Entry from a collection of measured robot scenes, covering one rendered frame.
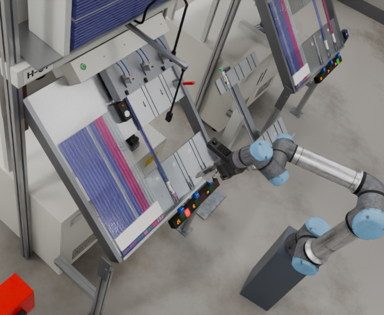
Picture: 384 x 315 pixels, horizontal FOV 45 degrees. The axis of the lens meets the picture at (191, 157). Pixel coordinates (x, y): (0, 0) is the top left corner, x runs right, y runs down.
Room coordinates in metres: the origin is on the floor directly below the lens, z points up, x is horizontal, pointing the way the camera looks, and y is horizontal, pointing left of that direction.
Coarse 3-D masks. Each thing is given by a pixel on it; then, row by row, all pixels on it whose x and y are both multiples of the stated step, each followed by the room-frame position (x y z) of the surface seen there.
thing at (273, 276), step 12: (288, 228) 1.34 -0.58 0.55; (276, 252) 1.19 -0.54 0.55; (264, 264) 1.20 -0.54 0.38; (276, 264) 1.18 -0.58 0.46; (288, 264) 1.17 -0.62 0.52; (252, 276) 1.22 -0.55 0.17; (264, 276) 1.18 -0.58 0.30; (276, 276) 1.17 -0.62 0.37; (288, 276) 1.16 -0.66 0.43; (300, 276) 1.15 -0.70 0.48; (252, 288) 1.18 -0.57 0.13; (264, 288) 1.17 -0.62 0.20; (276, 288) 1.16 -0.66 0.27; (288, 288) 1.15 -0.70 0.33; (252, 300) 1.17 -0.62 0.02; (264, 300) 1.16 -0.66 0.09; (276, 300) 1.15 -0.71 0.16
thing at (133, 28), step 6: (126, 24) 1.34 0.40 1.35; (132, 24) 1.34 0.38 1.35; (132, 30) 1.32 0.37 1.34; (138, 30) 1.33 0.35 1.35; (144, 36) 1.31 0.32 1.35; (150, 42) 1.29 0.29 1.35; (156, 42) 1.30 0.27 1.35; (156, 48) 1.28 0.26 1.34; (162, 48) 1.28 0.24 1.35; (168, 54) 1.26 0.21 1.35; (174, 60) 1.25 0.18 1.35; (180, 60) 1.26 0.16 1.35; (180, 66) 1.24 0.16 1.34; (186, 66) 1.24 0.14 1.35
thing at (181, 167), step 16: (192, 144) 1.37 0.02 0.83; (176, 160) 1.25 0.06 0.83; (192, 160) 1.32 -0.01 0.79; (208, 160) 1.38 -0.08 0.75; (160, 176) 1.15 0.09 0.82; (176, 176) 1.20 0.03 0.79; (192, 176) 1.26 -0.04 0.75; (160, 192) 1.10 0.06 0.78; (176, 192) 1.15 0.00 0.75; (112, 240) 0.81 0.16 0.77
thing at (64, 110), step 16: (64, 80) 1.12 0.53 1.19; (96, 80) 1.21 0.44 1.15; (160, 80) 1.44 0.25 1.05; (32, 96) 0.99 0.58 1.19; (48, 96) 1.03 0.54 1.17; (64, 96) 1.07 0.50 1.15; (80, 96) 1.12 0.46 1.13; (96, 96) 1.17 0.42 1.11; (128, 96) 1.27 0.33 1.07; (144, 96) 1.33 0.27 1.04; (160, 96) 1.39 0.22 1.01; (48, 112) 0.99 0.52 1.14; (64, 112) 1.03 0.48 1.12; (80, 112) 1.07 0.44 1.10; (96, 112) 1.12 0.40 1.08; (112, 112) 1.17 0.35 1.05; (144, 112) 1.28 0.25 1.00; (160, 112) 1.34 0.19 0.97; (48, 128) 0.95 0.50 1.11; (64, 128) 0.99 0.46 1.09; (80, 128) 1.03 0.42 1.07; (128, 128) 1.18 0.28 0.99; (64, 160) 0.91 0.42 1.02
